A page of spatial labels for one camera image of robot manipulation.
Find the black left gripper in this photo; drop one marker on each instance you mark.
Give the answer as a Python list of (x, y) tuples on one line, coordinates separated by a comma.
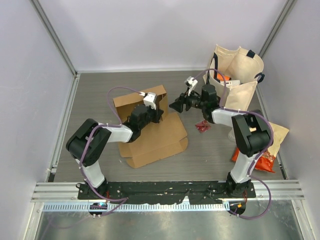
[(157, 114)]

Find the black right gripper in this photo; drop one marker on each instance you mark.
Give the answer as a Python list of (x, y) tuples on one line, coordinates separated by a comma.
[(178, 105)]

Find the brown cardboard box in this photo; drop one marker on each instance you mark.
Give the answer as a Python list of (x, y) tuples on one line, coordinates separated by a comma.
[(157, 140)]

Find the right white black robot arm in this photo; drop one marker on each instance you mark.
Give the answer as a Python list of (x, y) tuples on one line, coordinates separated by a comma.
[(252, 133)]

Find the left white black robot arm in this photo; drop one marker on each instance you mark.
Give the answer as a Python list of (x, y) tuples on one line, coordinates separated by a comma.
[(88, 142)]

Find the white box in bag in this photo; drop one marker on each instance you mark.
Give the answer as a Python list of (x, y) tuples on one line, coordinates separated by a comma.
[(230, 83)]

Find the small red candy wrapper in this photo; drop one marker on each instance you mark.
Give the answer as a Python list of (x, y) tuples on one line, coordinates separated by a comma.
[(203, 126)]

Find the orange item in bag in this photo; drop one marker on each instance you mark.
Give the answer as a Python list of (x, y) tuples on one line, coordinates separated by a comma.
[(222, 77)]

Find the clear plastic water bottle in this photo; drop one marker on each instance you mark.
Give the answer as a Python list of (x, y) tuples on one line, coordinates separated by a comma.
[(231, 135)]

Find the beige canvas tote bag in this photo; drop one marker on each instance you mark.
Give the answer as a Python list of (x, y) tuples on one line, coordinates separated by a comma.
[(235, 75)]

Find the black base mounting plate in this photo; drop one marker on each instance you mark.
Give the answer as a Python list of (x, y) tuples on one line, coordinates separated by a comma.
[(172, 192)]

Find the orange chips bag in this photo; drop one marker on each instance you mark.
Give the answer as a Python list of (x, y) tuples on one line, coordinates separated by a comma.
[(266, 161)]

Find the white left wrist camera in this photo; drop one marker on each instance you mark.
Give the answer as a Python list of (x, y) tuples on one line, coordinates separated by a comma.
[(149, 99)]

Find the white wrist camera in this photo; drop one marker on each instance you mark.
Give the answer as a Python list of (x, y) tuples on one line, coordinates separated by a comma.
[(191, 84), (149, 99)]

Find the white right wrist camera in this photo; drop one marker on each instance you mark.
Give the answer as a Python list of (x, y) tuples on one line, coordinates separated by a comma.
[(191, 84)]

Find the white slotted cable duct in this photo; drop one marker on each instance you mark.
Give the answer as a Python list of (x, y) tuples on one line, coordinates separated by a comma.
[(185, 206)]

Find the aluminium frame rail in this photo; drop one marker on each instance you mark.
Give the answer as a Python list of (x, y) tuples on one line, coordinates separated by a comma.
[(72, 191)]

